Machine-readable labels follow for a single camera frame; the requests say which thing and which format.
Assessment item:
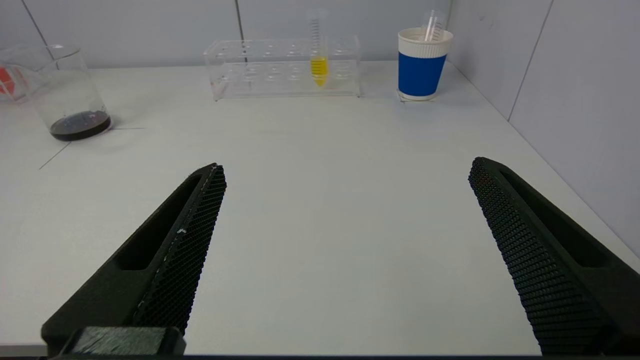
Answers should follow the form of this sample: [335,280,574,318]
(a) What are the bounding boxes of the blue white paper cup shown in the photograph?
[397,27,454,102]

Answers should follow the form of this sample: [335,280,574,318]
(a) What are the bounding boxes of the clear glass beaker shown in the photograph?
[0,44,113,142]

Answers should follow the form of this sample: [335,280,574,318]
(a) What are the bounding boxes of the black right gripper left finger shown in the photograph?
[41,163,227,357]

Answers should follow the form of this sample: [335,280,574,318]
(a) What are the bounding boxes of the test tube with yellow pigment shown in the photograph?
[306,9,330,88]

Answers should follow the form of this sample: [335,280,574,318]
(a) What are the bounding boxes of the clear acrylic test tube rack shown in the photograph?
[0,62,33,105]
[203,35,362,102]

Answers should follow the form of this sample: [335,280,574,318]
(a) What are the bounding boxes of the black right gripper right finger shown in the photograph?
[468,157,640,357]

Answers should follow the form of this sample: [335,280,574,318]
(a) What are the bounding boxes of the test tube with red pigment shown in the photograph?
[0,66,17,96]
[421,10,447,43]

